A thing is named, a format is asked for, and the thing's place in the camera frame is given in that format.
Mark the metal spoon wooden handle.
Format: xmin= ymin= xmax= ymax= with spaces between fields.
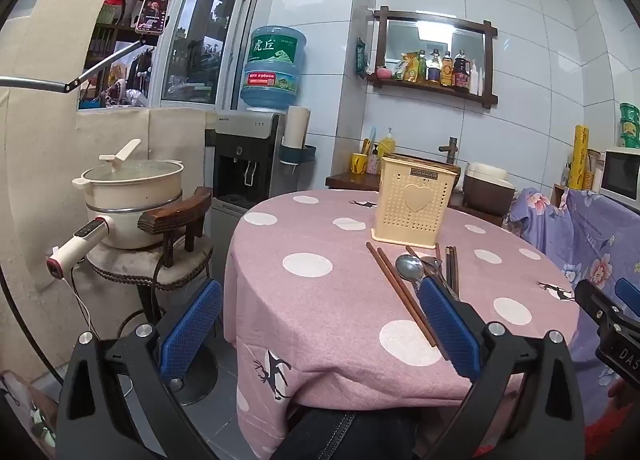
xmin=395 ymin=254 xmax=428 ymax=293

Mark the pink polka dot tablecloth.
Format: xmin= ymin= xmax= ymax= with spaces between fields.
xmin=223 ymin=188 xmax=581 ymax=460

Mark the purple floral cloth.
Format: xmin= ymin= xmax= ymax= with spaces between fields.
xmin=502 ymin=187 xmax=640 ymax=428

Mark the dark wooden chair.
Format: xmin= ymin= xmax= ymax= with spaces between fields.
xmin=86 ymin=186 xmax=216 ymax=406

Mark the white microwave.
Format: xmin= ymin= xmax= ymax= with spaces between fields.
xmin=599 ymin=147 xmax=640 ymax=213

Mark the brown white rice cooker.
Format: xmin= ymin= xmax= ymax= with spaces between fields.
xmin=462 ymin=162 xmax=517 ymax=215

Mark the water dispenser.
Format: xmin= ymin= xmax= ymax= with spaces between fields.
xmin=205 ymin=110 xmax=282 ymax=261

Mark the beige cloth cover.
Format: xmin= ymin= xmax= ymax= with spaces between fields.
xmin=0 ymin=90 xmax=208 ymax=381

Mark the yellow roll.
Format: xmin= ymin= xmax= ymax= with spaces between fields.
xmin=567 ymin=125 xmax=591 ymax=191

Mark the stack of green cans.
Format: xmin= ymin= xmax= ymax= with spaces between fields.
xmin=619 ymin=102 xmax=640 ymax=149

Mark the bronze faucet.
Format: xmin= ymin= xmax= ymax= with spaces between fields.
xmin=438 ymin=136 xmax=463 ymax=165

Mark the paper towel roll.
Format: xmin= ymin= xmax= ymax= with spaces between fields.
xmin=282 ymin=106 xmax=312 ymax=148

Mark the yellow soap dispenser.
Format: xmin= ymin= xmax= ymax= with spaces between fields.
xmin=377 ymin=128 xmax=398 ymax=161

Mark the wooden framed mirror shelf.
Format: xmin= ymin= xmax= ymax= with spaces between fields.
xmin=367 ymin=6 xmax=499 ymax=110

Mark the cream electric cooking pot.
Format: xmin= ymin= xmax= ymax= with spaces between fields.
xmin=46 ymin=160 xmax=185 ymax=281

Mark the window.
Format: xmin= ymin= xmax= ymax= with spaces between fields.
xmin=77 ymin=0 xmax=261 ymax=113

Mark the yellow snack bag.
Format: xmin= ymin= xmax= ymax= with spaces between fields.
xmin=400 ymin=52 xmax=426 ymax=83

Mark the glass pot lid white handle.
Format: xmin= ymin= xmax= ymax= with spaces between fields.
xmin=81 ymin=139 xmax=183 ymax=185

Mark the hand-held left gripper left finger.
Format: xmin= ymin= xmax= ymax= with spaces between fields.
xmin=56 ymin=279 xmax=224 ymax=460

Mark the beige plastic utensil holder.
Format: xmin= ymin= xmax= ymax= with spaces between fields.
xmin=371 ymin=154 xmax=461 ymax=247

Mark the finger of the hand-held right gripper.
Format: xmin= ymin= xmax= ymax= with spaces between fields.
xmin=616 ymin=277 xmax=640 ymax=303
xmin=575 ymin=280 xmax=628 ymax=341

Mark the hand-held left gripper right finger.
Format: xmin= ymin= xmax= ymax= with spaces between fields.
xmin=416 ymin=277 xmax=586 ymax=460

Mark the striped wicker basin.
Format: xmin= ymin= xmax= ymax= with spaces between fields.
xmin=382 ymin=152 xmax=462 ymax=191

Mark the blue water jug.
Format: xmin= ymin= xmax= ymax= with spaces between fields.
xmin=240 ymin=24 xmax=307 ymax=110

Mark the smartphone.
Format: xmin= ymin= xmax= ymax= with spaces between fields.
xmin=135 ymin=0 xmax=169 ymax=35

